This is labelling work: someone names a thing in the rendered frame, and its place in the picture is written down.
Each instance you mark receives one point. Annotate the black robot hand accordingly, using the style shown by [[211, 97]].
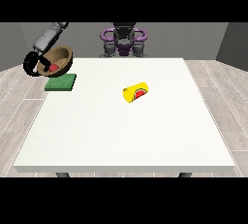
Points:
[[30, 63]]

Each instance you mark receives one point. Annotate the brown wooden bowl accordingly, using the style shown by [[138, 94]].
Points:
[[60, 58]]

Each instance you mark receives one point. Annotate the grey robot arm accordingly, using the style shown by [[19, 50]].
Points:
[[48, 38]]

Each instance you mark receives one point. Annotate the small red ball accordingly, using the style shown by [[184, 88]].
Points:
[[53, 67]]

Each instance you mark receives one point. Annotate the green square pad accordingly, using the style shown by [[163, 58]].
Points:
[[60, 82]]

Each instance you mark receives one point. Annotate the yellow cup with melon print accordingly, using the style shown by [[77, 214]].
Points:
[[135, 91]]

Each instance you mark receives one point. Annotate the grey robot trunk purple rings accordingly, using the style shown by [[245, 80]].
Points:
[[123, 42]]

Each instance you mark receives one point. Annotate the dark table leg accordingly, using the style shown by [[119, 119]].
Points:
[[185, 175], [62, 175]]

